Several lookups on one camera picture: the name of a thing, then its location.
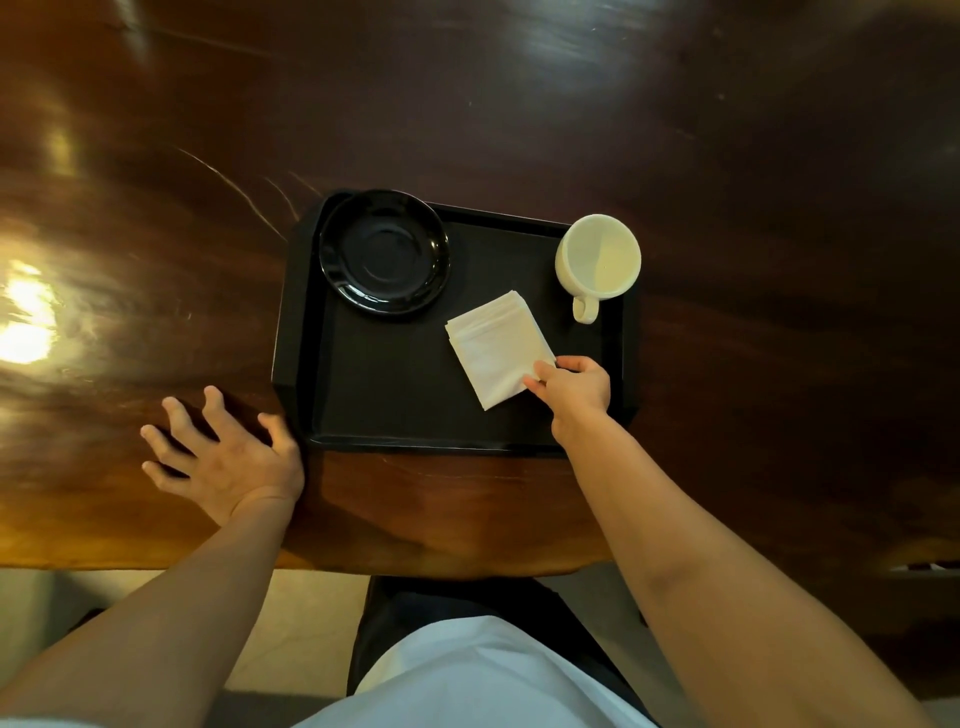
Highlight person's left hand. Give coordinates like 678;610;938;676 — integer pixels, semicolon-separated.
140;385;306;528

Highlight person's right hand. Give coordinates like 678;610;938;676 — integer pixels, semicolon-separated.
522;355;612;445

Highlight white paper napkin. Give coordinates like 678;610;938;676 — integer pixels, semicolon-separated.
444;290;558;413

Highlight person's right forearm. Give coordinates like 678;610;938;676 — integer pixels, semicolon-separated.
551;408;940;728

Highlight person's left forearm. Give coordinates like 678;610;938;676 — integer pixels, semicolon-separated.
0;495;298;728

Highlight black rectangular serving tray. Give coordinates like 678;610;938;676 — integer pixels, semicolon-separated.
271;189;643;458

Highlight white ceramic cup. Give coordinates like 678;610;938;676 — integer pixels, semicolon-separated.
554;213;643;326

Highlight black glossy saucer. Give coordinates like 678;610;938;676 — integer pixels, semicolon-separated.
318;189;452;317

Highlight person's dark trousers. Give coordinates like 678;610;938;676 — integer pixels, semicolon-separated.
346;575;663;728

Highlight person's white shirt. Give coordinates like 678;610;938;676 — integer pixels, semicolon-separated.
291;615;640;728

